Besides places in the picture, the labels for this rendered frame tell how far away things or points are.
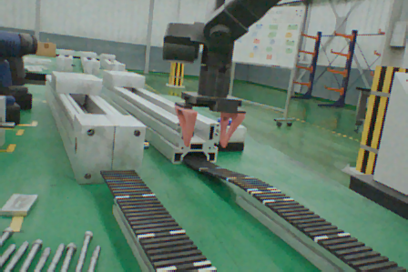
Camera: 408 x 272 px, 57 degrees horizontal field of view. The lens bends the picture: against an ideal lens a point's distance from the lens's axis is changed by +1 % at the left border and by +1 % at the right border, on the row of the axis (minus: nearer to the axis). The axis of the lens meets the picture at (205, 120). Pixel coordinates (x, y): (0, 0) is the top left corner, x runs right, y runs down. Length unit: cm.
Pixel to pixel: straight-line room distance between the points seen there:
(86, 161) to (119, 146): 6
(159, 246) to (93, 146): 26
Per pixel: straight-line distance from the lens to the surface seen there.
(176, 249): 37
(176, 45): 67
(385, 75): 389
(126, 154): 61
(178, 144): 74
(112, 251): 44
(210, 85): 66
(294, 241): 49
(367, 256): 45
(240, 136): 90
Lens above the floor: 100
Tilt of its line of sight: 10 degrees down
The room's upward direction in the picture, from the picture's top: 7 degrees clockwise
